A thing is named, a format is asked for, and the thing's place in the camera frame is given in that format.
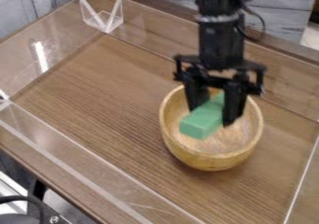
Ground clear acrylic corner bracket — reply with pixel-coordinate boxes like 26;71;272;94
78;0;122;34

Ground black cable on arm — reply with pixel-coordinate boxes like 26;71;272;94
237;3;267;43

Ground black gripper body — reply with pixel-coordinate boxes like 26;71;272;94
173;17;265;95

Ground brown wooden bowl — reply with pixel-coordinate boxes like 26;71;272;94
158;86;264;171

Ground black cable under table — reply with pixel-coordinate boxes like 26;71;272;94
0;195;45;224

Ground green rectangular block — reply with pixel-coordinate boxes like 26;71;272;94
178;91;224;140

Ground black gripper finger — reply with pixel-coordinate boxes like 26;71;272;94
182;77;209;111
222;81;246;127

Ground black table leg frame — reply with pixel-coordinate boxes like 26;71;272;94
28;179;72;224

